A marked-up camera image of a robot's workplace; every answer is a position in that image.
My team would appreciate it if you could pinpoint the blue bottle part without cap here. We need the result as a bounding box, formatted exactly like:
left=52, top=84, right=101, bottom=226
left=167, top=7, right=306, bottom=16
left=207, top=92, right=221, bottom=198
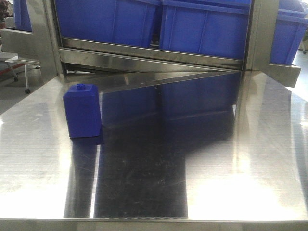
left=63, top=83, right=102, bottom=138

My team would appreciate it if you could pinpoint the stainless steel shelf rack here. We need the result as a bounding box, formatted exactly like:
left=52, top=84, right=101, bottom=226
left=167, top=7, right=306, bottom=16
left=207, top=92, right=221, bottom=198
left=0, top=0, right=301, bottom=87

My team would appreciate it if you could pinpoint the blue bin on left shelf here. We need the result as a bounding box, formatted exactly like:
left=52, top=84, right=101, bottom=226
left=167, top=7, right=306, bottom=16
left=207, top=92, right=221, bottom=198
left=55, top=0, right=161, bottom=48

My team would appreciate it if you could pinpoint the blue bin on shelf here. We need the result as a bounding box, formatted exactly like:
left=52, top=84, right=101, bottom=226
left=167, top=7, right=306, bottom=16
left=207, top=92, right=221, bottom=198
left=159, top=0, right=251, bottom=59
left=55, top=0, right=161, bottom=48

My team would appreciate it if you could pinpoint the blue bin on right shelf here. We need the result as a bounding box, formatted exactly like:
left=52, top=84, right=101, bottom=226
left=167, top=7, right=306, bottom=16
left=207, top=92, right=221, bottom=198
left=159, top=0, right=251, bottom=59

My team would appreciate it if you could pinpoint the blue bin far left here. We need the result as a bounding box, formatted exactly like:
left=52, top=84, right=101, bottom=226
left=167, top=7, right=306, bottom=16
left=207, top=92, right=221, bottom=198
left=13, top=0, right=32, bottom=32

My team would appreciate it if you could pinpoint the blue bin far right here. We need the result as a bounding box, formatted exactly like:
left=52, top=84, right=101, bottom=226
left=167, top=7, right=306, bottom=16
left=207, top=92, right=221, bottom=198
left=270, top=0, right=308, bottom=65

